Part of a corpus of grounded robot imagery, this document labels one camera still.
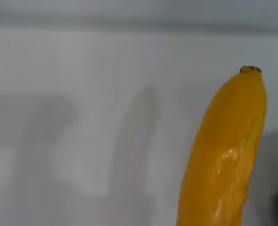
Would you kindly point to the yellow banana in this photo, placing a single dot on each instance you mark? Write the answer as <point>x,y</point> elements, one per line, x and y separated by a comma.
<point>226,153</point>

